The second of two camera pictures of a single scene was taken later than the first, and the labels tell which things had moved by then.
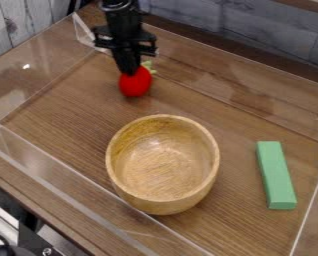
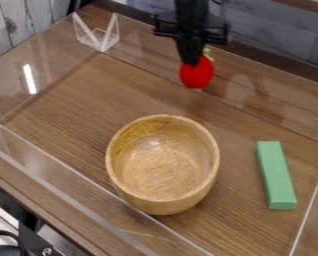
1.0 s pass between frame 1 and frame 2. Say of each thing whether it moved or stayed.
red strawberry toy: moved
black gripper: moved
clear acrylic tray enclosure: stayed
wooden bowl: stayed
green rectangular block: stayed
